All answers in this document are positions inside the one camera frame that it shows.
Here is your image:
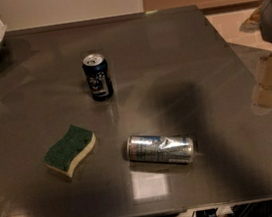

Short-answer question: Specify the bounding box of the silver redbull can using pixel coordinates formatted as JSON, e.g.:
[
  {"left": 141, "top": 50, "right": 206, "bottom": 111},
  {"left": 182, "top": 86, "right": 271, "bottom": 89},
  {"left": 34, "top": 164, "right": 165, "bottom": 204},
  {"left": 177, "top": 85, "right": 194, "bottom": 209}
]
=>
[{"left": 126, "top": 135, "right": 194, "bottom": 164}]

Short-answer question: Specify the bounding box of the green yellow sponge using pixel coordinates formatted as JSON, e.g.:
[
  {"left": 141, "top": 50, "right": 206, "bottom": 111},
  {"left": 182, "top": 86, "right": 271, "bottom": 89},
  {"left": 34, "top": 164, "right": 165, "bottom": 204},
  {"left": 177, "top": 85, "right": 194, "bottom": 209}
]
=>
[{"left": 43, "top": 125, "right": 96, "bottom": 178}]

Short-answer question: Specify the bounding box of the dark blue soda can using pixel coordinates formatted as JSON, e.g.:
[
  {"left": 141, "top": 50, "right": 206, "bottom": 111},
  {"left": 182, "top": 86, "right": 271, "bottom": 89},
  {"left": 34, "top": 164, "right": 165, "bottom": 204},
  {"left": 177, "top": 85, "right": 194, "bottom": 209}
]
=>
[{"left": 82, "top": 53, "right": 114, "bottom": 101}]

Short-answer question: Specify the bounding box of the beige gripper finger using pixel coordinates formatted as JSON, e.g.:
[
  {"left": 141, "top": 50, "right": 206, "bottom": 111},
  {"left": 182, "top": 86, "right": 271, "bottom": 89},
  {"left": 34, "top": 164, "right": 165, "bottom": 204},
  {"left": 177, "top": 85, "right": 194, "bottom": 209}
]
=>
[{"left": 244, "top": 46, "right": 272, "bottom": 112}]

